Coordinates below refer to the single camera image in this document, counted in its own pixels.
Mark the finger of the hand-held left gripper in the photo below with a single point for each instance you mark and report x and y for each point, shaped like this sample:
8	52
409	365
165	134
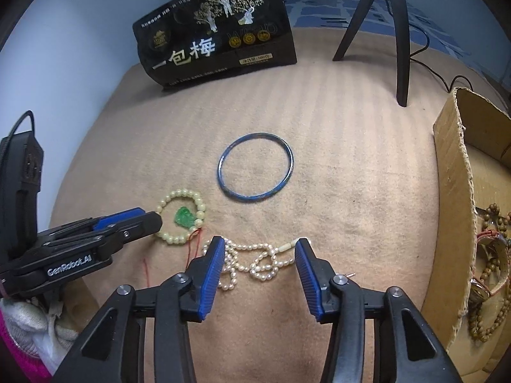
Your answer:
139	227
119	217

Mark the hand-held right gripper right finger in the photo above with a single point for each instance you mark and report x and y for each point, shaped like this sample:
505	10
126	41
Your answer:
309	275

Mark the black printed snack bag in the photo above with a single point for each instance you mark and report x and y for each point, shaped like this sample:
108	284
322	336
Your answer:
207	48

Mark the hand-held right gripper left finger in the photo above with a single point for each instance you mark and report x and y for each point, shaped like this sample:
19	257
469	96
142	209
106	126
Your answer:
209	271

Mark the person's left hand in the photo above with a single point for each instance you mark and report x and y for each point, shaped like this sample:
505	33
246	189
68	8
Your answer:
28	319

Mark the person's left forearm pink sleeve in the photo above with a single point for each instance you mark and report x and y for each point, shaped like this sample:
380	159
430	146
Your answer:
16	361

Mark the black tripod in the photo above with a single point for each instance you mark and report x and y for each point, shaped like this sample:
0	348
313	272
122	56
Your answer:
401	48

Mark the cardboard box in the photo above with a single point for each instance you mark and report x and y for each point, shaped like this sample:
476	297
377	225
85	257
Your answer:
451	207

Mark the blue bangle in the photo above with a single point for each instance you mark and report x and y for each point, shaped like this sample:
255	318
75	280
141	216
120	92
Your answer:
220	167

